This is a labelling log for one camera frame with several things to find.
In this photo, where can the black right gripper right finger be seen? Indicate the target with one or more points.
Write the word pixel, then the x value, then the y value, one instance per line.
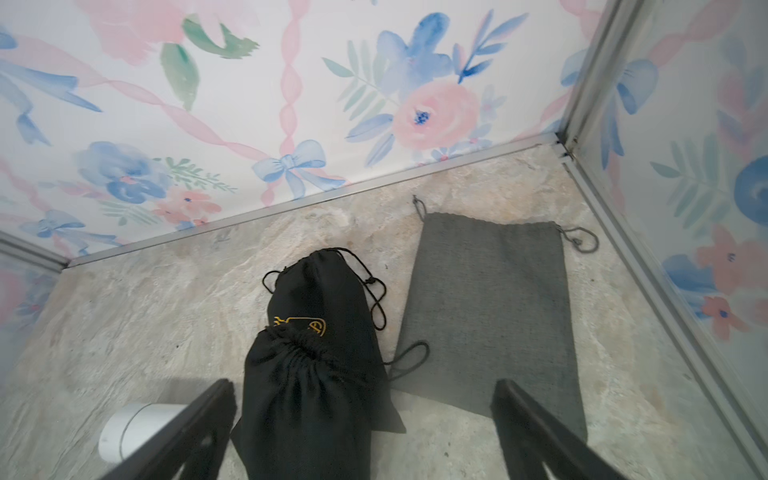
pixel 535 444

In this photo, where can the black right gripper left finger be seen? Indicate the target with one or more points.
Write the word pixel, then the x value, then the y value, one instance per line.
pixel 191 446

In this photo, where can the white hair dryer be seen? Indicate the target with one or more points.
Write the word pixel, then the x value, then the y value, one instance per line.
pixel 131 427

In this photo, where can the black pouch with gold logo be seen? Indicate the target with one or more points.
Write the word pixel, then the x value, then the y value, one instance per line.
pixel 305 413

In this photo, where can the grey fabric drawstring pouch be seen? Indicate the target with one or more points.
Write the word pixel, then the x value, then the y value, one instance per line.
pixel 490 301

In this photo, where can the plain black drawstring pouch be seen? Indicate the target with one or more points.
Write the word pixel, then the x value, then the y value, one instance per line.
pixel 321 293

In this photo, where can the aluminium corner post right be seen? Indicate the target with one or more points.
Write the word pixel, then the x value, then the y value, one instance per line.
pixel 616 31

